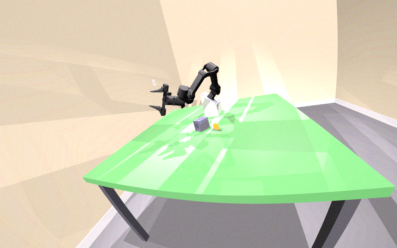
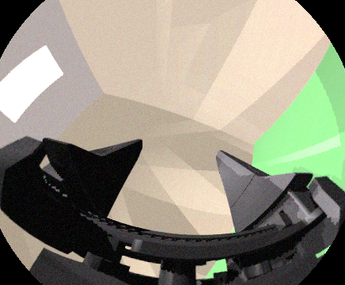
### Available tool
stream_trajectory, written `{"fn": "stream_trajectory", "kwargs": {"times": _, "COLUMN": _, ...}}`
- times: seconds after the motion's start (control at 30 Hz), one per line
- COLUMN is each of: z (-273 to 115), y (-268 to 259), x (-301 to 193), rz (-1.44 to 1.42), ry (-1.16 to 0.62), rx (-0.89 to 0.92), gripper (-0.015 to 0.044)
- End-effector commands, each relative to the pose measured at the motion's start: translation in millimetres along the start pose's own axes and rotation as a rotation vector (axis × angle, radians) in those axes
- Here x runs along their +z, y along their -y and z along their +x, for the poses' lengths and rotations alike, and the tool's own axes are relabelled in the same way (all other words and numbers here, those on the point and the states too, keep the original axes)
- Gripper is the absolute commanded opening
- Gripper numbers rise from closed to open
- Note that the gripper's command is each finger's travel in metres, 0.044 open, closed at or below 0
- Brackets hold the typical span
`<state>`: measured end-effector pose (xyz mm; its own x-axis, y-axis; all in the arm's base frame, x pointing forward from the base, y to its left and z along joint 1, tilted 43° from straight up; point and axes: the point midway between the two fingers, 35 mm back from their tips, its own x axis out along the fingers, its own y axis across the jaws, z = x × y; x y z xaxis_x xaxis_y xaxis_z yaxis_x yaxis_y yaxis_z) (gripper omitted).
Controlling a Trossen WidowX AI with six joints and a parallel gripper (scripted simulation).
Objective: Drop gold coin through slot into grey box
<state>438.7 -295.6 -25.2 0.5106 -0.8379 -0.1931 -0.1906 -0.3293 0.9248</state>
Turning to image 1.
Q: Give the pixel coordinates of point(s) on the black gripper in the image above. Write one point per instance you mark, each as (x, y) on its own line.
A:
(167, 100)

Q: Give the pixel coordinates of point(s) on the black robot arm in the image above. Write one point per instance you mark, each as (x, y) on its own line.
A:
(187, 94)

